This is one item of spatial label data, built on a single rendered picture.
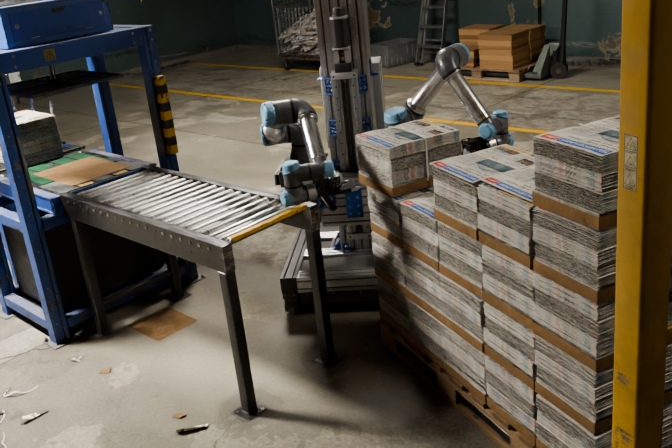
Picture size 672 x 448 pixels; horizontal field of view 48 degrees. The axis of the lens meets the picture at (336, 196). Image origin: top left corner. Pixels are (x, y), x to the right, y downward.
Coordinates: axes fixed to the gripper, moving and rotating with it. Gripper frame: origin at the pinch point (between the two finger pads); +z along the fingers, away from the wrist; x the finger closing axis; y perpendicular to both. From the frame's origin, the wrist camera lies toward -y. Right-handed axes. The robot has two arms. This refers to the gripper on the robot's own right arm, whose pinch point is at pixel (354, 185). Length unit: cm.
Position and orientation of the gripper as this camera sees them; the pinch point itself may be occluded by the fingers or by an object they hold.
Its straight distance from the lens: 338.6
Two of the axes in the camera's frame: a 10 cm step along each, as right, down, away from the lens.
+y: -1.0, -9.4, -3.3
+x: -4.5, -2.6, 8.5
